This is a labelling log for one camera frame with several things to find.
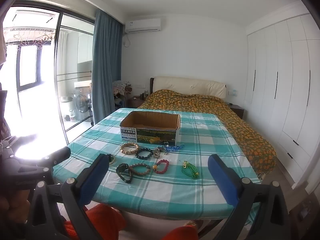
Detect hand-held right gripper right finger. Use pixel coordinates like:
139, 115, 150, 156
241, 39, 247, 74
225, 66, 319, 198
207, 154, 298, 240

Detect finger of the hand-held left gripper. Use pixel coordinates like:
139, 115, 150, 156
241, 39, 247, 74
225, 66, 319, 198
37, 146, 71, 170

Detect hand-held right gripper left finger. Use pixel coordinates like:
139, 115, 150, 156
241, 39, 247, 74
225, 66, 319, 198
25, 153, 110, 240

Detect black wristwatch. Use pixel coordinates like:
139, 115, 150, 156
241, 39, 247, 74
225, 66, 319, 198
116, 163, 133, 184

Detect green bead bracelet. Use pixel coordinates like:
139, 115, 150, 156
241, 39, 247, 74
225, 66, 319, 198
181, 160, 200, 180

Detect brown bead bracelet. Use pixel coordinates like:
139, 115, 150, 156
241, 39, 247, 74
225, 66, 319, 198
128, 163, 151, 176

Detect blue crystal bracelet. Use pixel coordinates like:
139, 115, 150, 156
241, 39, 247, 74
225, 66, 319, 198
167, 143, 185, 153

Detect red bead bracelet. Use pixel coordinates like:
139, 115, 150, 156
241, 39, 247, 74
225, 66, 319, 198
153, 159, 170, 174

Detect cardboard box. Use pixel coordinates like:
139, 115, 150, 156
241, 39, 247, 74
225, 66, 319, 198
119, 111, 181, 146

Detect person's orange pants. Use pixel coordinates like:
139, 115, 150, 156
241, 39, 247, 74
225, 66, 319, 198
64, 203, 200, 240

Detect washing machine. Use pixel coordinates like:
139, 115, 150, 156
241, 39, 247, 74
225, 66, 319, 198
72, 86, 92, 122

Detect orange floral bed blanket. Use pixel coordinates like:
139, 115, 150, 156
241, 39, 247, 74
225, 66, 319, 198
137, 89, 277, 177

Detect teal plaid tablecloth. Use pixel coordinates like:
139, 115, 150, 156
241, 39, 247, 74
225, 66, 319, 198
51, 108, 262, 227

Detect dark wooden nightstand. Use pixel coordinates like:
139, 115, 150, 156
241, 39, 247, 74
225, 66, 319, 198
129, 96, 146, 109
229, 104, 245, 119

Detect pile of clothes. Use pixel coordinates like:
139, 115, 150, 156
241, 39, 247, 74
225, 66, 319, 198
112, 80, 133, 98

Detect blue curtain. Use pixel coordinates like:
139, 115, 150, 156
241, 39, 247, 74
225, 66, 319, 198
90, 8, 125, 126

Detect cream padded headboard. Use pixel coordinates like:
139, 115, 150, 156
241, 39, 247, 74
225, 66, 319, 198
149, 76, 227, 99

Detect glass sliding door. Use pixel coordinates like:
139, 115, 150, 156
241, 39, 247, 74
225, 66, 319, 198
54, 11, 97, 133

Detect white wardrobe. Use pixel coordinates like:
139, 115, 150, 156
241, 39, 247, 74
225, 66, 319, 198
244, 12, 318, 188

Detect white air conditioner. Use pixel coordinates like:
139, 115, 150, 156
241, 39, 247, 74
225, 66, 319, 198
124, 18, 162, 34

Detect light wooden bead bracelet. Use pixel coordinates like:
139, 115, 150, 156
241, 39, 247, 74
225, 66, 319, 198
120, 142, 139, 155

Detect black bead bracelet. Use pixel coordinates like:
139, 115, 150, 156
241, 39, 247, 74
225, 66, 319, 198
135, 148, 153, 159

